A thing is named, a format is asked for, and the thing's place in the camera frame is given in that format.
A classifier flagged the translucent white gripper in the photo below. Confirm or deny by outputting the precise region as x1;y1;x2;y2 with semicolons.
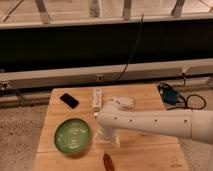
93;132;120;148

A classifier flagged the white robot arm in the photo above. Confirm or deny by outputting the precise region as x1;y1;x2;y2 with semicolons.
94;101;213;147

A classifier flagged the green ceramic bowl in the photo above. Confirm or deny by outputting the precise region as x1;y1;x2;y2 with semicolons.
54;118;91;155

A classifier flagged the white remote control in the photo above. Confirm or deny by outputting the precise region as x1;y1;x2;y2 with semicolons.
92;87;102;111

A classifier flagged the black smartphone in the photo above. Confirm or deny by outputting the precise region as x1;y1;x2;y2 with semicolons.
60;93;79;108

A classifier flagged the blue power adapter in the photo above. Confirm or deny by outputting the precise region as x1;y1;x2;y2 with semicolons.
163;89;177;104

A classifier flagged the black hanging cable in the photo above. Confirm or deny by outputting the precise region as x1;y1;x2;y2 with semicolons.
111;13;145;83

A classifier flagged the black floor cable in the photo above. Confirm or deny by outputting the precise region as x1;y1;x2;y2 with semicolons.
156;82;208;111

